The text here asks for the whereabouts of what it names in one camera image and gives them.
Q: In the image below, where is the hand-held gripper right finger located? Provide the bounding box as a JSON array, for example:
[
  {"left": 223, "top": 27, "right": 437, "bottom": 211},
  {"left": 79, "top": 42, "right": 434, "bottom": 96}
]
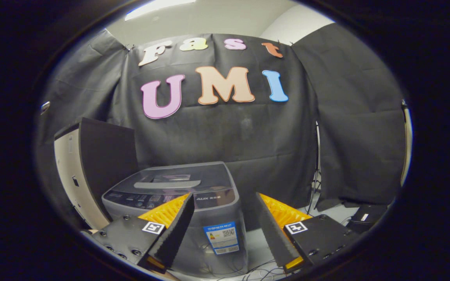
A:
[{"left": 255, "top": 192, "right": 360, "bottom": 274}]

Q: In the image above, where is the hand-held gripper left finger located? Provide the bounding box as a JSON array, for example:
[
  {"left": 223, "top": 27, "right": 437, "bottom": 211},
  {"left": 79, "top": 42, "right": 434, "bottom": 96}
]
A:
[{"left": 91, "top": 194, "right": 195, "bottom": 274}]

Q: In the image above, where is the grey washing machine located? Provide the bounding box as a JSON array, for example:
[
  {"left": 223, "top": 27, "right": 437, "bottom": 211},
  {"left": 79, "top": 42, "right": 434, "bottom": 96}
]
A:
[{"left": 102, "top": 161, "right": 249, "bottom": 278}]

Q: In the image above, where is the black backdrop cloth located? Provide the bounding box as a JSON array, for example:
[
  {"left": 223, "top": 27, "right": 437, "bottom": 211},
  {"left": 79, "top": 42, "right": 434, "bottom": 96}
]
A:
[{"left": 37, "top": 23, "right": 407, "bottom": 231}]

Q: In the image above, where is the black box on floor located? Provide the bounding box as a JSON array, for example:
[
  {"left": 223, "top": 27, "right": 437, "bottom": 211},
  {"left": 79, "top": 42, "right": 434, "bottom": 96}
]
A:
[{"left": 345, "top": 203, "right": 389, "bottom": 235}]

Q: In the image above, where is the beige and black cabinet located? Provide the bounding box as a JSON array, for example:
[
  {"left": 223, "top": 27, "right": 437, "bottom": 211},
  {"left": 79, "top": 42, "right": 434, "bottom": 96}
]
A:
[{"left": 54, "top": 117, "right": 139, "bottom": 231}]

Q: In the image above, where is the white pole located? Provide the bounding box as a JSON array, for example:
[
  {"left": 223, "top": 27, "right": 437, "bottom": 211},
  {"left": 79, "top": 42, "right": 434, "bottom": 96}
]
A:
[{"left": 399, "top": 99, "right": 413, "bottom": 187}]

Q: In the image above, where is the ceiling light panel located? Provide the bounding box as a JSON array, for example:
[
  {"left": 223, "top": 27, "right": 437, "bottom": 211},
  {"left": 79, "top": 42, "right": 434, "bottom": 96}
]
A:
[{"left": 125, "top": 0, "right": 196, "bottom": 21}]

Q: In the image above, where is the tangle of floor cables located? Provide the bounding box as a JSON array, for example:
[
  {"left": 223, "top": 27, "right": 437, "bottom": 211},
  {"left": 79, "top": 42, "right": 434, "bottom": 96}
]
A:
[{"left": 205, "top": 260, "right": 288, "bottom": 281}]

